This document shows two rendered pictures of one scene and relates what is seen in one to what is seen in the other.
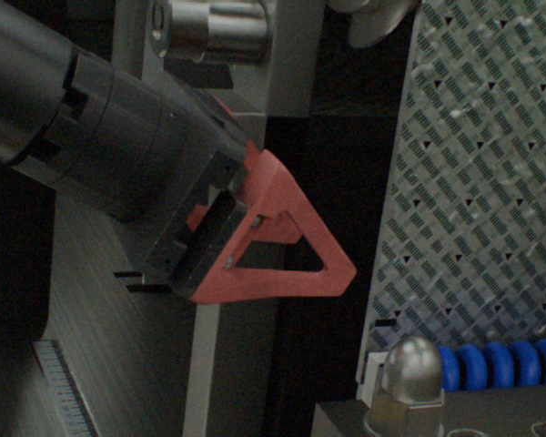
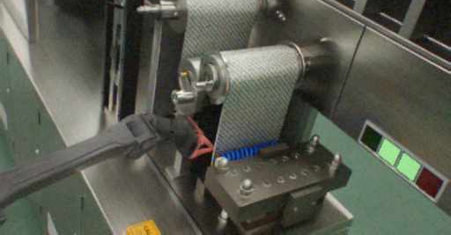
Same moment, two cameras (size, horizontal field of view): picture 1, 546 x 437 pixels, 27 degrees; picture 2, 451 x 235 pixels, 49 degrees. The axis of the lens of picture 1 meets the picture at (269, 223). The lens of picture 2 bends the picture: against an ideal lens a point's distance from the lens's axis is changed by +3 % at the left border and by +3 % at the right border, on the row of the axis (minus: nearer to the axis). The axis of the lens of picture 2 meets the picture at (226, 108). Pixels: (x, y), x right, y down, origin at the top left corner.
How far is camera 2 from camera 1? 0.79 m
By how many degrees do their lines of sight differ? 18
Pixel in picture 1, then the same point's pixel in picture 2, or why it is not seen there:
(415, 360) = (225, 162)
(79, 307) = not seen: hidden behind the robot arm
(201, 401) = (180, 159)
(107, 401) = (154, 154)
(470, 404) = (232, 164)
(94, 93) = (174, 129)
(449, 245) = (228, 135)
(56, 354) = not seen: hidden behind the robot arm
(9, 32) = (163, 124)
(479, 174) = (233, 123)
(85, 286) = not seen: hidden behind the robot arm
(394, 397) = (221, 167)
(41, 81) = (167, 130)
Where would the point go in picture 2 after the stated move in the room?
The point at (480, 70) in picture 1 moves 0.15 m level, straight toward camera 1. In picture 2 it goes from (233, 109) to (233, 142)
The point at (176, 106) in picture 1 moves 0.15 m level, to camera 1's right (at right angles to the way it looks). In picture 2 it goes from (185, 126) to (243, 129)
